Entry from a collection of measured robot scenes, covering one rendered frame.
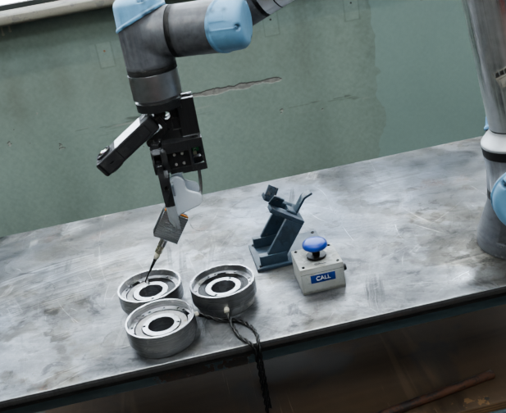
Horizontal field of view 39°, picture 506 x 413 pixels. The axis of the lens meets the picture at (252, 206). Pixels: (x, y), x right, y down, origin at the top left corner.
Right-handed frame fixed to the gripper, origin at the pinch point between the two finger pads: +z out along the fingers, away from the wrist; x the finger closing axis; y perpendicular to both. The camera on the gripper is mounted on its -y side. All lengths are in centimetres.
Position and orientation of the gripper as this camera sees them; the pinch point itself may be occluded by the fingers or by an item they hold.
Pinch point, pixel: (172, 219)
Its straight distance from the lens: 115.7
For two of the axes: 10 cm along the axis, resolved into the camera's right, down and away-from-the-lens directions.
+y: 9.7, -2.1, 0.9
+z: 1.6, 9.0, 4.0
